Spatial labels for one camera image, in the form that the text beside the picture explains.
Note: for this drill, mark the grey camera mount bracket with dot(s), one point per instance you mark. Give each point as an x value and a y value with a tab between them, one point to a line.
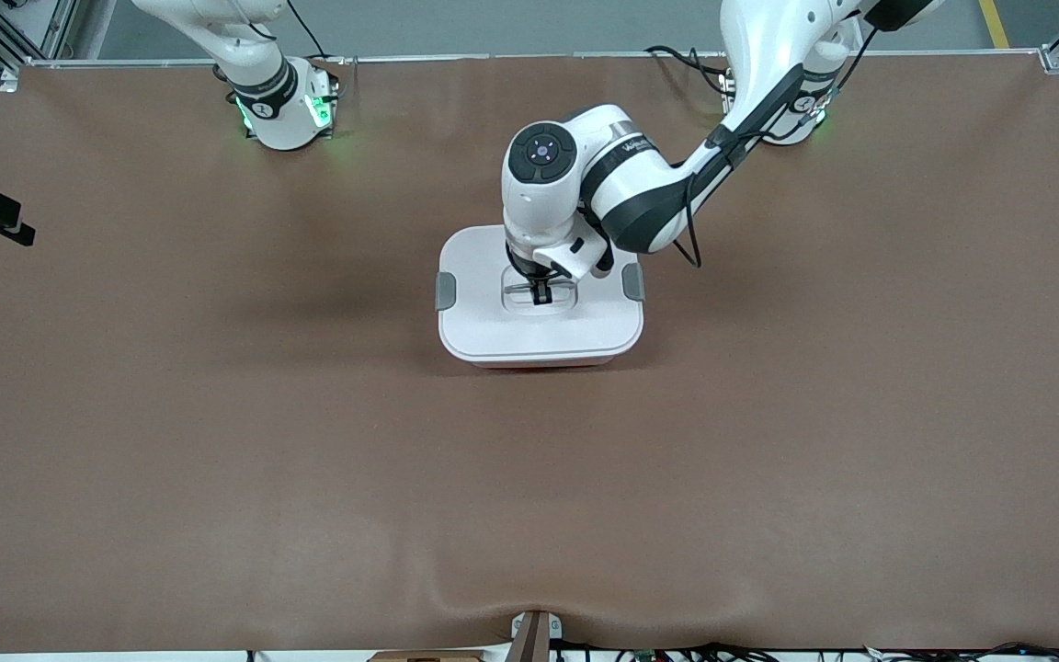
534	639

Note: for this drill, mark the silver table edge rail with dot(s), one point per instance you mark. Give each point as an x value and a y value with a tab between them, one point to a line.
493	58

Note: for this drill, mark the pink plastic storage box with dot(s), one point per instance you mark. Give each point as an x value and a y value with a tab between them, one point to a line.
539	364

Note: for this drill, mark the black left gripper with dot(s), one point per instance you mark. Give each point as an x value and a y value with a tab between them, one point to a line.
526	264

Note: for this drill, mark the brown table mat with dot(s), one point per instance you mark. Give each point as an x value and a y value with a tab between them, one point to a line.
529	506

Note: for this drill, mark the white box lid grey clips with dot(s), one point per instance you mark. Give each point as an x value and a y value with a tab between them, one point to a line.
493	322

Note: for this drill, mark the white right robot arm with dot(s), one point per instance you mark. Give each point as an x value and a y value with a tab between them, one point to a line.
267	92

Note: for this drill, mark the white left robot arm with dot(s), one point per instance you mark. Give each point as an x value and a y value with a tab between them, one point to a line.
649	184

